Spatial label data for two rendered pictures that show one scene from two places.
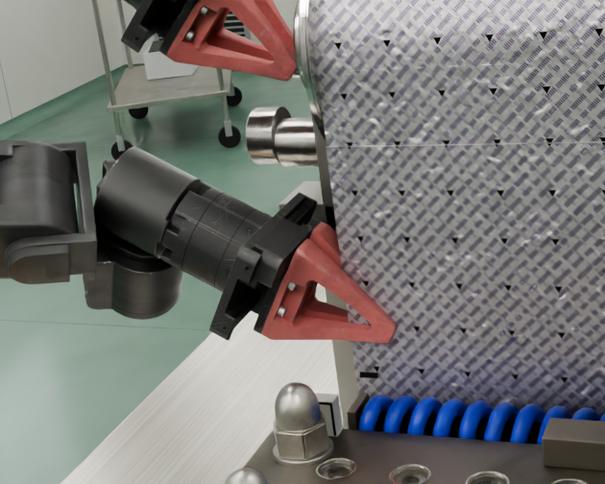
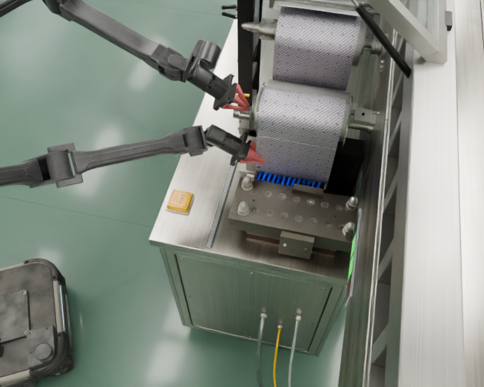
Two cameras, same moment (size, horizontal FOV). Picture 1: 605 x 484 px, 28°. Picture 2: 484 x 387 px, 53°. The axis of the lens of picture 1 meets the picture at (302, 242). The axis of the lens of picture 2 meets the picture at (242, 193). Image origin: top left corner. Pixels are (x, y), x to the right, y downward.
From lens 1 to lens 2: 0.94 m
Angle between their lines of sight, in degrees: 37
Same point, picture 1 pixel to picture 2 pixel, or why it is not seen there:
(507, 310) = (287, 163)
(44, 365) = not seen: hidden behind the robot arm
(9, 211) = (191, 147)
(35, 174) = (194, 137)
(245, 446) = (218, 153)
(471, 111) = (286, 136)
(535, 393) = (290, 173)
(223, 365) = (206, 123)
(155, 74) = not seen: outside the picture
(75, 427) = (103, 50)
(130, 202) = (213, 140)
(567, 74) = (306, 134)
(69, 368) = not seen: hidden behind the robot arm
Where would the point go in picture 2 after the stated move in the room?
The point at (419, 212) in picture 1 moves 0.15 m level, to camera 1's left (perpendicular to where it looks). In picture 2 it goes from (273, 147) to (224, 155)
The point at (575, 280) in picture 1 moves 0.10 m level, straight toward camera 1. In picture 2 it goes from (301, 161) to (302, 188)
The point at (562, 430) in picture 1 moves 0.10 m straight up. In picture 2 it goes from (296, 187) to (299, 167)
